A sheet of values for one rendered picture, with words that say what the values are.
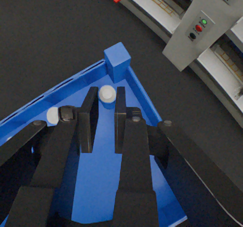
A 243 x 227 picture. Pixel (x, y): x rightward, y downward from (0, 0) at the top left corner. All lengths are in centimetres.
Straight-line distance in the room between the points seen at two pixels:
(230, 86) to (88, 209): 49
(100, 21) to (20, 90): 39
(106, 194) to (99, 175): 3
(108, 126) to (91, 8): 60
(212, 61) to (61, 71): 49
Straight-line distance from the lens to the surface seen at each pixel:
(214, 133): 74
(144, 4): 62
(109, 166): 26
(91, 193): 27
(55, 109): 20
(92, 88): 18
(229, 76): 60
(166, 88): 69
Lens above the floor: 66
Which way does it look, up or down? 84 degrees down
